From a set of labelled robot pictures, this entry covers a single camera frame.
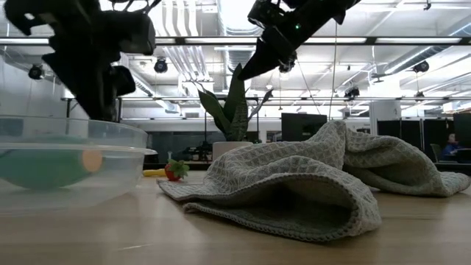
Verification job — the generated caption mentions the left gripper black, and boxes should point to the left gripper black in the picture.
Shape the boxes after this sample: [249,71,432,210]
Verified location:
[2,0,157,122]

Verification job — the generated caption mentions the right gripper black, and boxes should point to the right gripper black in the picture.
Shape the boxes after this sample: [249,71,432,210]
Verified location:
[238,0,364,82]

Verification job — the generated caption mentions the orange round toy produce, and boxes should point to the orange round toy produce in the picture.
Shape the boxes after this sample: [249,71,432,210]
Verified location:
[81,149,104,174]

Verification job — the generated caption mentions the large green toy produce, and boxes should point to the large green toy produce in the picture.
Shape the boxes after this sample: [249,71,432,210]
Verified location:
[0,136,93,191]

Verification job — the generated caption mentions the red toy strawberry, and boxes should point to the red toy strawberry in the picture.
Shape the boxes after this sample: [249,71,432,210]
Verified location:
[164,159,190,183]

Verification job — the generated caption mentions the clear plastic tupperware container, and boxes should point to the clear plastic tupperware container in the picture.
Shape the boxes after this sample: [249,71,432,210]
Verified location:
[0,115,158,215]

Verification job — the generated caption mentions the green snake plant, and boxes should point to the green snake plant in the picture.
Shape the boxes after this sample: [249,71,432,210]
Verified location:
[197,63,275,143]

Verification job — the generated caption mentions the black computer monitor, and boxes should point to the black computer monitor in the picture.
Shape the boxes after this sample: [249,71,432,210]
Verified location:
[281,113,328,144]

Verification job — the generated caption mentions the white plant pot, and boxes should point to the white plant pot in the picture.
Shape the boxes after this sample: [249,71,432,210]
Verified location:
[212,141,255,163]

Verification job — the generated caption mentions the dark equipment on desk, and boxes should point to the dark equipment on desk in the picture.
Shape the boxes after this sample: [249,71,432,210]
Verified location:
[172,141,214,163]

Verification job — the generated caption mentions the grey waffle-weave towel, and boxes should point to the grey waffle-weave towel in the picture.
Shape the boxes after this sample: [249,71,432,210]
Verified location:
[157,120,471,243]

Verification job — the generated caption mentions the white square pillar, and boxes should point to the white square pillar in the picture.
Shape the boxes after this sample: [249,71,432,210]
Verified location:
[369,101,403,136]

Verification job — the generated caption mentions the black office partition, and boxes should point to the black office partition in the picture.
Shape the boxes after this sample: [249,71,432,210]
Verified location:
[377,119,455,152]

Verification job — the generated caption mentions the person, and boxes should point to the person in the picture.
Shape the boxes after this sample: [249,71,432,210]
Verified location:
[440,132,463,161]

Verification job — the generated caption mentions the thin horizontal metal rail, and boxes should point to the thin horizontal metal rail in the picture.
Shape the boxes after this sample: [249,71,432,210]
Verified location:
[60,96,471,102]

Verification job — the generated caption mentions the silver ceiling air duct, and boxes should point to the silver ceiling air duct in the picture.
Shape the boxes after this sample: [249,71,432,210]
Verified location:
[216,0,268,74]

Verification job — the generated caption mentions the hanging thin cable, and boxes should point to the hanging thin cable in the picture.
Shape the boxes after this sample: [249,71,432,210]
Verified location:
[328,21,339,121]

